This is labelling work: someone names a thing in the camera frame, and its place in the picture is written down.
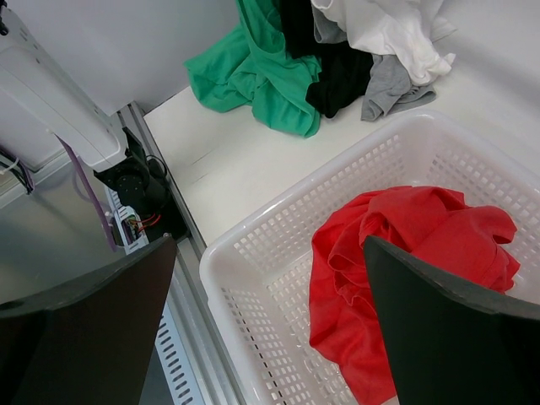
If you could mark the white plastic basket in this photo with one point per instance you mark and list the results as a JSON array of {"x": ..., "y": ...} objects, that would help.
[{"x": 256, "y": 275}]

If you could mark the white tank top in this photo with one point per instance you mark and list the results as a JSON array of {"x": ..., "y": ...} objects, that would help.
[{"x": 399, "y": 28}]

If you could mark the slotted cable duct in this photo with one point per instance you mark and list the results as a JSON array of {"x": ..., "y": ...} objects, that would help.
[{"x": 170, "y": 378}]

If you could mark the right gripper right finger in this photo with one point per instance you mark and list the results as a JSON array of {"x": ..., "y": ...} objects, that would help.
[{"x": 449, "y": 340}]

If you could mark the green tank top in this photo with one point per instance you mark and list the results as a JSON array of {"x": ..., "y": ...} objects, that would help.
[{"x": 250, "y": 66}]

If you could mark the front aluminium rail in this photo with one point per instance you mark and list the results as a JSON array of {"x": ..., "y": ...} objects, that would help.
[{"x": 196, "y": 364}]

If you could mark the grey tank top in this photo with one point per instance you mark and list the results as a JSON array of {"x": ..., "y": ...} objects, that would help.
[{"x": 390, "y": 89}]

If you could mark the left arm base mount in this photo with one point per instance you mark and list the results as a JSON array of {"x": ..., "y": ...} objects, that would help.
[{"x": 140, "y": 181}]

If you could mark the red tank top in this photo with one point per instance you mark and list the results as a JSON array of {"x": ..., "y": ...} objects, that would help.
[{"x": 359, "y": 263}]

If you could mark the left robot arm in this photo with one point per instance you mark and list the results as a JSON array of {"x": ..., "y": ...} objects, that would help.
[{"x": 31, "y": 78}]

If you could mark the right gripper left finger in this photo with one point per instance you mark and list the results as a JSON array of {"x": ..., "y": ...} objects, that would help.
[{"x": 89, "y": 340}]

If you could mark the black tank top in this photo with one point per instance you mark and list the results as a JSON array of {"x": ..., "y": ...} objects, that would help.
[{"x": 345, "y": 72}]

